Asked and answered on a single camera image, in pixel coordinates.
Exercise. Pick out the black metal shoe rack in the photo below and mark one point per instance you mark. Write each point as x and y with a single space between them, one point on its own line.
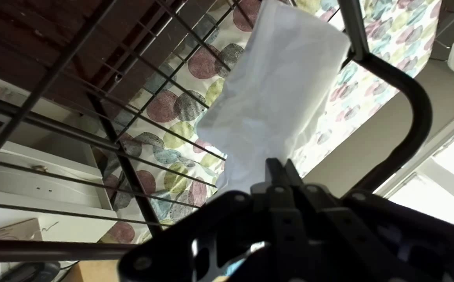
417 114

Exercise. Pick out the white paper napkin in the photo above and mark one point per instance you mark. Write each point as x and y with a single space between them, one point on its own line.
275 94

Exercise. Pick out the bright window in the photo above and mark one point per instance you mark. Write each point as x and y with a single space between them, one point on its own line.
447 177

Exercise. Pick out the brown cardboard box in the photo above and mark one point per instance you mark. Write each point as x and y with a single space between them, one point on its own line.
17 228

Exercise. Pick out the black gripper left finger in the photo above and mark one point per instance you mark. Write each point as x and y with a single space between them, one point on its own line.
278 192

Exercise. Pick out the white cabinet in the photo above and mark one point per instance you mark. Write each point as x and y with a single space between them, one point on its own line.
40 177

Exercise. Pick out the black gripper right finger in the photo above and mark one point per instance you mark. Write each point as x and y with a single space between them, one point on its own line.
300 195

